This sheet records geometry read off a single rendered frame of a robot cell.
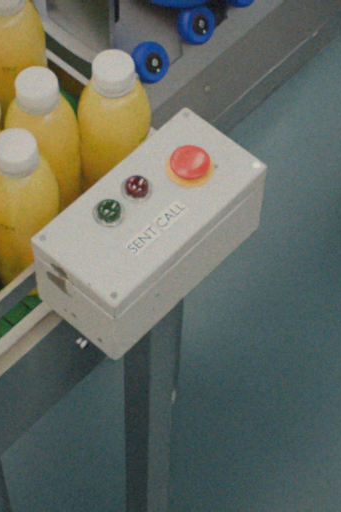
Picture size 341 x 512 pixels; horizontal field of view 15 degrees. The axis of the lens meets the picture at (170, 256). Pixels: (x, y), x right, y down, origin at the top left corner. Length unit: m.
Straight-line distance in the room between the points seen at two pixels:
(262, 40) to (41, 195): 0.46
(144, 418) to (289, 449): 0.80
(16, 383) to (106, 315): 0.24
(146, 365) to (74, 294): 0.24
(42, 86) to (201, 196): 0.18
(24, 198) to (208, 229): 0.17
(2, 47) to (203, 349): 1.11
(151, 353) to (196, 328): 1.01
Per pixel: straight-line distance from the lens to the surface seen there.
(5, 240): 1.23
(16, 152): 1.15
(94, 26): 1.43
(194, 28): 1.43
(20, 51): 1.31
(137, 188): 1.12
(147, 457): 1.55
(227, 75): 1.52
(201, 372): 2.28
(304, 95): 2.64
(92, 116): 1.23
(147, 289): 1.11
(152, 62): 1.40
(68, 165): 1.26
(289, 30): 1.58
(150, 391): 1.39
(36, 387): 1.36
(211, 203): 1.13
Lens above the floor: 2.03
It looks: 58 degrees down
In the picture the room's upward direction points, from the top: 2 degrees clockwise
